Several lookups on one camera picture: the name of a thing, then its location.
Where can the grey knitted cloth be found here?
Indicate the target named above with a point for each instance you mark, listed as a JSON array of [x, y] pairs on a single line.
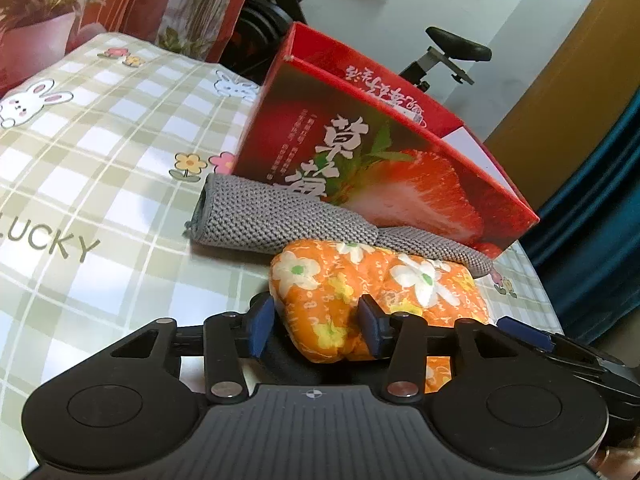
[[260, 220]]

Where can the red strawberry print box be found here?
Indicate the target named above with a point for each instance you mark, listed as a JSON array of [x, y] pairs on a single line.
[[400, 185]]

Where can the orange floral cloth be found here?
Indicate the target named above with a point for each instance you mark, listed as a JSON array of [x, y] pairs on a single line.
[[350, 270]]

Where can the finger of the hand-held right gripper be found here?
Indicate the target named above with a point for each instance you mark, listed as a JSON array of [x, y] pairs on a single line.
[[525, 331]]

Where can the teal curtain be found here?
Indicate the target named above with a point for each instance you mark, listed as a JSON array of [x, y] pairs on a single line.
[[600, 235]]

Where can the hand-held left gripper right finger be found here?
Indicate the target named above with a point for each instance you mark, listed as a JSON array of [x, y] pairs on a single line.
[[371, 327]]

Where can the wooden door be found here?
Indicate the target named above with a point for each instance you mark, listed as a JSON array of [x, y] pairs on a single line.
[[575, 85]]

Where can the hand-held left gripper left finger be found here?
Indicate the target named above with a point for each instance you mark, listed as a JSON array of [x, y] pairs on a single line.
[[261, 327]]

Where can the exercise bike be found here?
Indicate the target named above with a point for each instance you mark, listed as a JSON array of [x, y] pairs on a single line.
[[455, 47]]

